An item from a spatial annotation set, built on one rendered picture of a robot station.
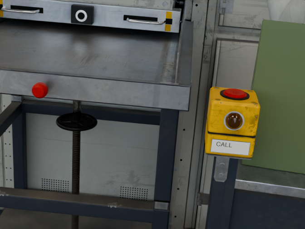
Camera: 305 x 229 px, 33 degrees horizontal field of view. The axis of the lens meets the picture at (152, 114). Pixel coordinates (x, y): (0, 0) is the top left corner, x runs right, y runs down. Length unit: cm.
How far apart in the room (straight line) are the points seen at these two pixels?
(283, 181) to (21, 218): 111
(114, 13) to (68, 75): 41
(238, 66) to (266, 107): 82
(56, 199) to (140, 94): 34
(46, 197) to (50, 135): 69
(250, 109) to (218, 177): 15
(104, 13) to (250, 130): 73
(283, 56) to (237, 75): 86
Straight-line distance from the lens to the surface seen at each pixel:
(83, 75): 111
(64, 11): 150
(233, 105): 85
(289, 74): 93
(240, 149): 88
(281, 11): 124
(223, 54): 175
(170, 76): 112
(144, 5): 147
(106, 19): 148
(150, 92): 109
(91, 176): 197
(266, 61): 92
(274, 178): 96
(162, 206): 123
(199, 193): 194
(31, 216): 187
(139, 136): 187
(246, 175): 96
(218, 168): 92
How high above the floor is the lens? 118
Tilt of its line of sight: 22 degrees down
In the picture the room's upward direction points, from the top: 4 degrees clockwise
